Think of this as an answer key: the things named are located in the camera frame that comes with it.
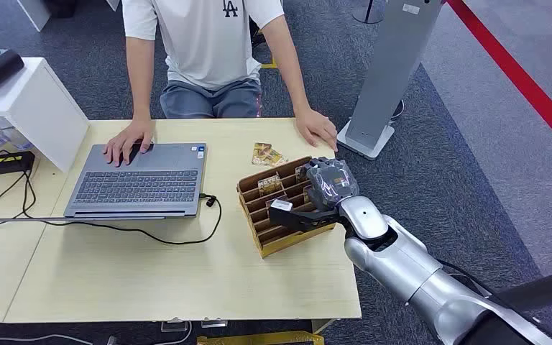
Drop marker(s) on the person's right hand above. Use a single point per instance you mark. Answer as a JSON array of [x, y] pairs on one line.
[[131, 138]]

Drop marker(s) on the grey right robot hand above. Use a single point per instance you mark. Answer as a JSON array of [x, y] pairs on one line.
[[329, 183]]

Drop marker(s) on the person's left hand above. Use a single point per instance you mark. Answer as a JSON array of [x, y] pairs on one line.
[[316, 127]]

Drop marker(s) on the person's right forearm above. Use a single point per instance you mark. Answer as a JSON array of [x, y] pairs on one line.
[[139, 81]]

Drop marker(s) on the person's left forearm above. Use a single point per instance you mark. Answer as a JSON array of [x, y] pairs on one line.
[[288, 66]]

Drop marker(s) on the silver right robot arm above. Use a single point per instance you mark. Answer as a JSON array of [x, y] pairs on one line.
[[409, 266]]

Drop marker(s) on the gold patterned card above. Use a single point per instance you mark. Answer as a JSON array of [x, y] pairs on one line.
[[266, 154]]

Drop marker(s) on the hotel card with gold print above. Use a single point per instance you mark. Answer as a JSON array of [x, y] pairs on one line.
[[270, 184]]

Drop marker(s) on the wooden slotted card holder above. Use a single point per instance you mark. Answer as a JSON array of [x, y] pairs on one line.
[[276, 235]]

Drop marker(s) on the person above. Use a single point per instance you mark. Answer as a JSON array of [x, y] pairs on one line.
[[209, 47]]

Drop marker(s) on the grey laptop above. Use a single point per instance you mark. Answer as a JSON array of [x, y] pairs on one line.
[[138, 183]]

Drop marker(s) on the grey kiosk stand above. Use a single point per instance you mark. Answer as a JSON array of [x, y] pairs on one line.
[[390, 71]]

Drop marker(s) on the white box shelf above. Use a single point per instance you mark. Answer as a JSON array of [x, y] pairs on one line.
[[38, 109]]

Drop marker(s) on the round metal stand base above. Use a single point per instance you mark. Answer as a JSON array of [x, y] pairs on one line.
[[368, 13]]

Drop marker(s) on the black adapter with yellow label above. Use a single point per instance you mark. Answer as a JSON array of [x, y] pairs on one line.
[[5, 163]]

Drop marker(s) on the white cabinet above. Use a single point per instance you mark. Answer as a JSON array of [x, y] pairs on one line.
[[35, 12]]

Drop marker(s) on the black bar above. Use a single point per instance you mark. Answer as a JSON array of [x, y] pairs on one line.
[[542, 288]]

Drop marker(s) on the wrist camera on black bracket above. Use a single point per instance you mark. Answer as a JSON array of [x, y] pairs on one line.
[[300, 219]]

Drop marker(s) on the yellow frame under table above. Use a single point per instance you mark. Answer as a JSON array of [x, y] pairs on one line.
[[261, 339]]

